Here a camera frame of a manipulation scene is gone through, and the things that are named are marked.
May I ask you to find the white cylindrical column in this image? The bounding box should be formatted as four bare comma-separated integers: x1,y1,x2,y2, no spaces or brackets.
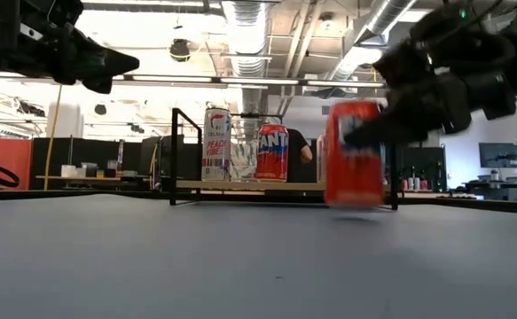
46,102,84,139

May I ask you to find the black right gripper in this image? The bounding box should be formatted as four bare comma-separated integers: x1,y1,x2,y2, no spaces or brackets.
344,39,474,145

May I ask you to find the black partition panel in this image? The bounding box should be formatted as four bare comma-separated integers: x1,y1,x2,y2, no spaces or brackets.
29,136,206,191

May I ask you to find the dark wall monitor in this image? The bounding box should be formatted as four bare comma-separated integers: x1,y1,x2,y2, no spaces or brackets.
478,142,517,169

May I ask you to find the orange partition panel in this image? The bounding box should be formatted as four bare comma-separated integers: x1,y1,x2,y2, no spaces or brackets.
0,137,35,191

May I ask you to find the black table edge rail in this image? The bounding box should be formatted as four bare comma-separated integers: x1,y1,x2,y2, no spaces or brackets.
0,189,517,216

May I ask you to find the red Fanta strawberry can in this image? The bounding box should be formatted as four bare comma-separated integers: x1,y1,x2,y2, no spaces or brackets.
255,123,289,182
324,100,386,209

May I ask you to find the wooden desk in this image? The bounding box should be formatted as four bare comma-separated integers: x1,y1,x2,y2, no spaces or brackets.
35,175,153,183

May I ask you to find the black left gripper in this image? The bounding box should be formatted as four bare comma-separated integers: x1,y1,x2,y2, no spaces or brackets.
0,0,140,95

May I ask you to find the yellow cable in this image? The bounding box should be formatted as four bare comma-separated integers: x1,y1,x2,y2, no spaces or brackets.
43,83,63,191

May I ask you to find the wooden shelf with black frame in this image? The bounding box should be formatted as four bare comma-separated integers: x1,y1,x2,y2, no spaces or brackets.
169,107,400,212

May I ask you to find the dark grey desk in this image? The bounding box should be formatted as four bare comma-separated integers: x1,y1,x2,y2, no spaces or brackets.
464,176,517,204

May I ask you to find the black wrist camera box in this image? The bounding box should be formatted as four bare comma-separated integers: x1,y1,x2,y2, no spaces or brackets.
473,73,517,121

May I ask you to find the person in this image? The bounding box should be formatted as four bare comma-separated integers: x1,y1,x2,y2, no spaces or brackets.
286,128,314,183

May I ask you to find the black computer monitor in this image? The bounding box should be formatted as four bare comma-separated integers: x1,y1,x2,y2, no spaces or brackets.
397,145,448,191

